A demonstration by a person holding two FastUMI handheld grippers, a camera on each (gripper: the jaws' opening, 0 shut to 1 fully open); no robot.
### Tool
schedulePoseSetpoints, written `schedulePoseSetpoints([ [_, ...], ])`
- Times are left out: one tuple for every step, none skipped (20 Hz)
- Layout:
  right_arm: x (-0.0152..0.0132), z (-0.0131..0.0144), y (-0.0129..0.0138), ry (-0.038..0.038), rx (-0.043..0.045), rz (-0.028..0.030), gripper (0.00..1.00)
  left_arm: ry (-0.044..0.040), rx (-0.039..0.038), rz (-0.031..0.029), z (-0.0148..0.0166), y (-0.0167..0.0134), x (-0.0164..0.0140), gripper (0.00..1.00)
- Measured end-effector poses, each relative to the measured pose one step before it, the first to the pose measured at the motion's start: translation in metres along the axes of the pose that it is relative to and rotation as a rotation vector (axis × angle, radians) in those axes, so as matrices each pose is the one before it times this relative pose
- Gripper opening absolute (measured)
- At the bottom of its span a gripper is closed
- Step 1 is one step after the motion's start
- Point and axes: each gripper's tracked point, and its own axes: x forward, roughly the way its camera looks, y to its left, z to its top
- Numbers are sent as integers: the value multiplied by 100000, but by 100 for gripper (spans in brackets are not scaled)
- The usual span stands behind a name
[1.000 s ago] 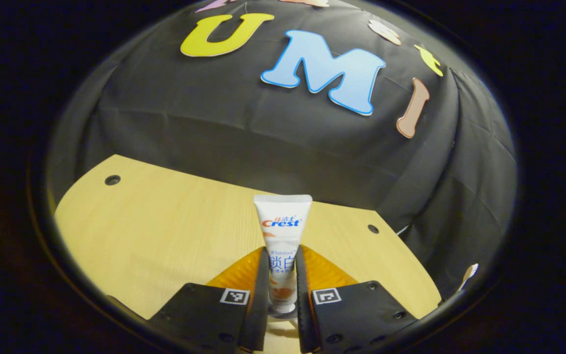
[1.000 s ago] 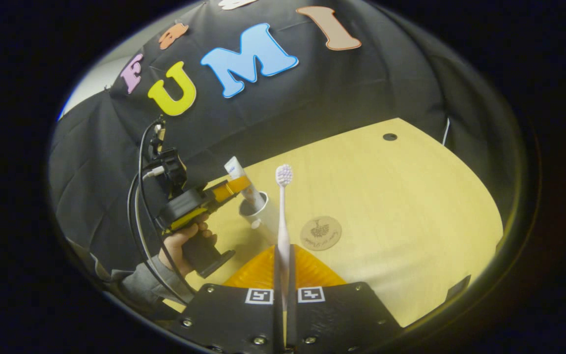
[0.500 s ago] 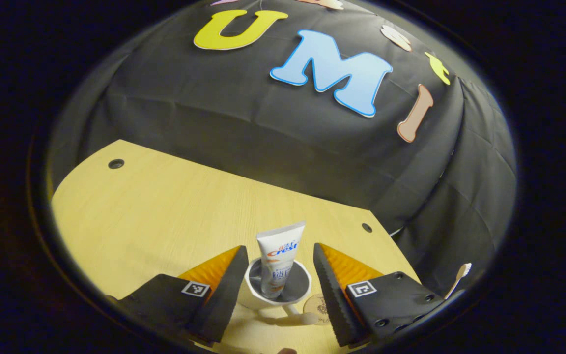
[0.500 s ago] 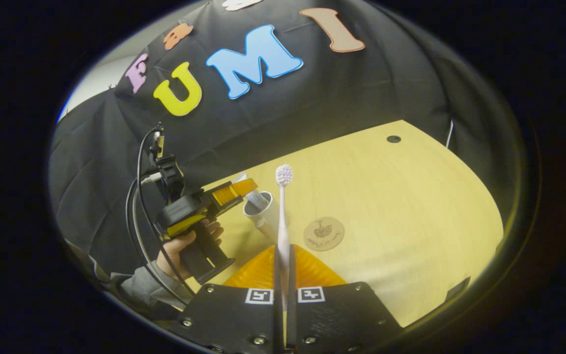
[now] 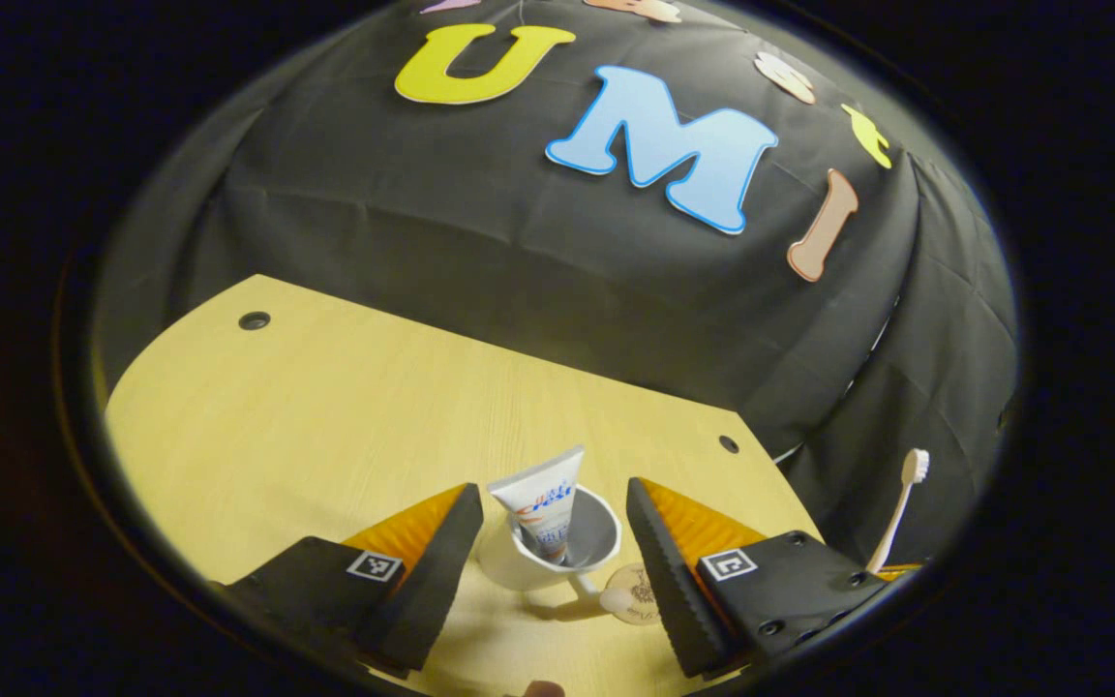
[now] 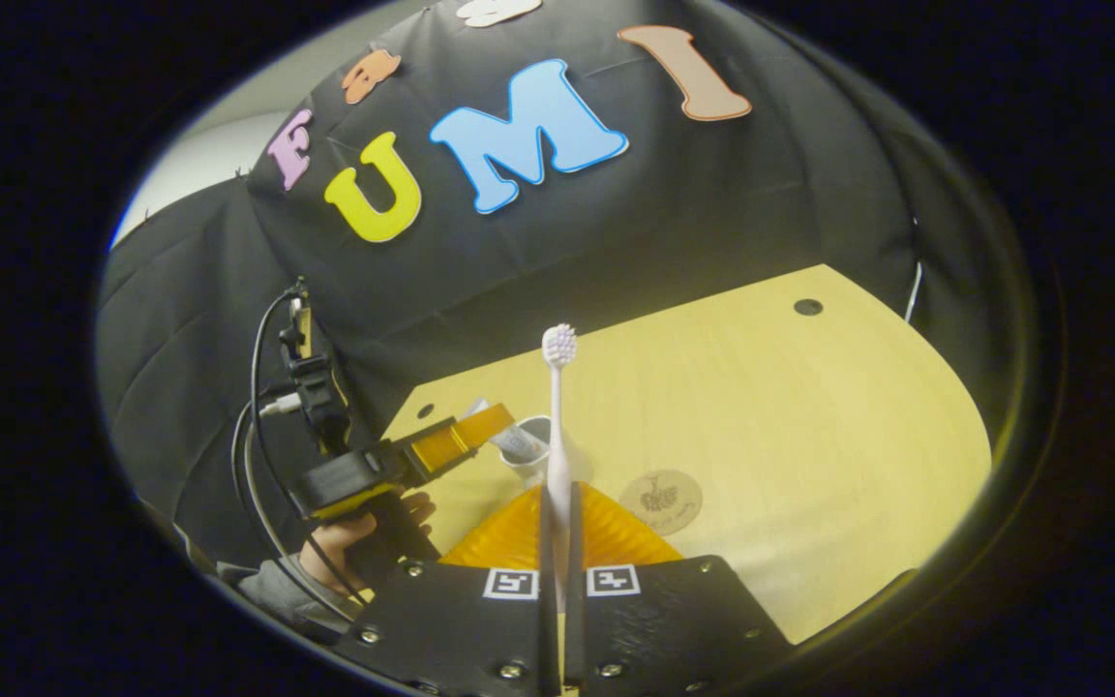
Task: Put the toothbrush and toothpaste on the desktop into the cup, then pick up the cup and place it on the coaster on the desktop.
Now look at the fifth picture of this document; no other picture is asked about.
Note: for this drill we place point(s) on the black backdrop cloth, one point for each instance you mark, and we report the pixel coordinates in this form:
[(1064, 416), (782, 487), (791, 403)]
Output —
[(422, 223)]

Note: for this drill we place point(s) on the pale pink toothbrush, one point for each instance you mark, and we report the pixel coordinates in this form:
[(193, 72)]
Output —
[(896, 518)]

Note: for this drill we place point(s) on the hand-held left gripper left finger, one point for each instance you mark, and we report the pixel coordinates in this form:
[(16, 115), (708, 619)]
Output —
[(441, 581)]

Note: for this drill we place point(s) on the wooden desktop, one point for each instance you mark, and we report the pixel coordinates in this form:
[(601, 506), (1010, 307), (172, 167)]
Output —
[(306, 426)]

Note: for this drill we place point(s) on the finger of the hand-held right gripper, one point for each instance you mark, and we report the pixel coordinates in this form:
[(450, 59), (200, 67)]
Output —
[(901, 571)]

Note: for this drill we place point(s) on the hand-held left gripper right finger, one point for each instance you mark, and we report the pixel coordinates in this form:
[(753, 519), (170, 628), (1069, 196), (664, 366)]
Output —
[(674, 590)]

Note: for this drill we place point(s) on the white toothpaste tube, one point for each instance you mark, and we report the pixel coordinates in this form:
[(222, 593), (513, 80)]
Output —
[(543, 494)]

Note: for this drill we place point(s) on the round cork coaster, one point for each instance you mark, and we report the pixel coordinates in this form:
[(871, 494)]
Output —
[(643, 581)]

